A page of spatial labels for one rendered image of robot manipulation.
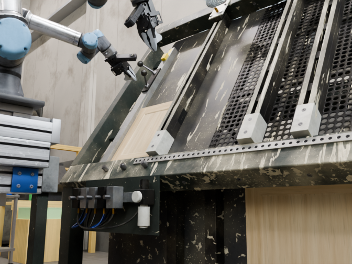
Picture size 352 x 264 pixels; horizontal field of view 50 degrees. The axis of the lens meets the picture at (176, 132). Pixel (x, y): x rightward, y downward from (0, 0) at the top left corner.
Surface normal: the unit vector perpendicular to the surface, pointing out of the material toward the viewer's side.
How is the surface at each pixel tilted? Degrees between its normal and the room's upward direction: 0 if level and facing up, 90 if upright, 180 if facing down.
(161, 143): 90
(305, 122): 57
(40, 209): 90
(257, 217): 90
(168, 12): 90
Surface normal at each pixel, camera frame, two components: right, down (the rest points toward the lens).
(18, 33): 0.50, -0.04
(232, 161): -0.55, -0.66
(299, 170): -0.36, 0.74
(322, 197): -0.66, -0.15
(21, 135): 0.68, -0.15
